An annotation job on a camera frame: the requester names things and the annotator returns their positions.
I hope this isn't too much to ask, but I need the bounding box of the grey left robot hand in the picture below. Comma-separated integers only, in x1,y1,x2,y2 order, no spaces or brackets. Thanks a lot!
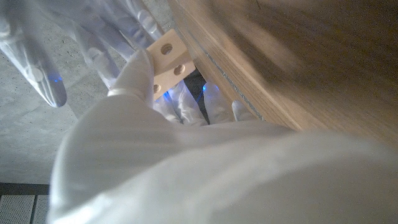
46,49,398,224

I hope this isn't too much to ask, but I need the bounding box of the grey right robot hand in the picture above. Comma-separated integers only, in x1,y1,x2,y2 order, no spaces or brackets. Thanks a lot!
0,0,165,108

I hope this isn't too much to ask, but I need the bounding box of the wooden block with holes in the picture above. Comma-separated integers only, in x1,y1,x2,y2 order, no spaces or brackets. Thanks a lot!
146,28,197,101

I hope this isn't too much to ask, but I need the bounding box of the large wooden board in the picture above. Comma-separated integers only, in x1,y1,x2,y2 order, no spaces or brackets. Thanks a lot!
189,30,265,121

